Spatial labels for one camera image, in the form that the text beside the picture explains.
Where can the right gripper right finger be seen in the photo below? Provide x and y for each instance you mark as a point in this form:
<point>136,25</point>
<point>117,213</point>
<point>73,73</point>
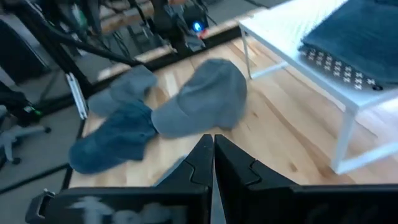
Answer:
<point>264,202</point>

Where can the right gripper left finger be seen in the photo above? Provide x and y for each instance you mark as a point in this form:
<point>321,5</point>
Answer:
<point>174,202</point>

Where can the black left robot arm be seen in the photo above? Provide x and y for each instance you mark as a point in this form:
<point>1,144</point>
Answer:
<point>174,28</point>

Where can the white perforated metal shelf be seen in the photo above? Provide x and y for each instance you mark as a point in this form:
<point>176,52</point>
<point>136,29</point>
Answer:
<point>280,34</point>

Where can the grey office chair base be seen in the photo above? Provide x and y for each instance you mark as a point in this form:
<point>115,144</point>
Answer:
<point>18,137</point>

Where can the small red tag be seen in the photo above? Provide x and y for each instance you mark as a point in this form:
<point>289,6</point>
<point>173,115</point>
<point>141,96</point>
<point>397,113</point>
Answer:
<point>202,33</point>

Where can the black cabinet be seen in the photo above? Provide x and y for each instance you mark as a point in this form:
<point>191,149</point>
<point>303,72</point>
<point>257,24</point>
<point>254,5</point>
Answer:
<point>21,53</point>

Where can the silver aluminium bracket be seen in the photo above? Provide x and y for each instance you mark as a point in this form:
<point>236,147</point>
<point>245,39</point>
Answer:
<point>77,96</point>

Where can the black metal rig frame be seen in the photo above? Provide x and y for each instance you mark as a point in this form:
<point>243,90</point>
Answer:
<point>59,54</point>

